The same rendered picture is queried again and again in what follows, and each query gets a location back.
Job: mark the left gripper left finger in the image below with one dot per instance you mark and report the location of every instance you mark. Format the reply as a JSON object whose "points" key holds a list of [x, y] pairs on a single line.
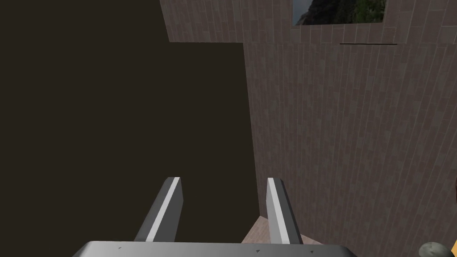
{"points": [[162, 214]]}

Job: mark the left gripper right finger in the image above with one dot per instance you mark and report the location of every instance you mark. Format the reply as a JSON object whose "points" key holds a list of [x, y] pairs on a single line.
{"points": [[282, 214]]}

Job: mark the dark brown door leaf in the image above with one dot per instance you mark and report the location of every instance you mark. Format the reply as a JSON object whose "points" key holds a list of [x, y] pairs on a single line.
{"points": [[121, 121]]}

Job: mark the grey round knob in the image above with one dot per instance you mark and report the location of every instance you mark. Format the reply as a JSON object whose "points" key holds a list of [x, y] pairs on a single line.
{"points": [[433, 250]]}

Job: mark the landscape picture on wall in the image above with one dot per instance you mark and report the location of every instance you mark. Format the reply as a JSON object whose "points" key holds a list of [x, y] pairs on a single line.
{"points": [[339, 11]]}

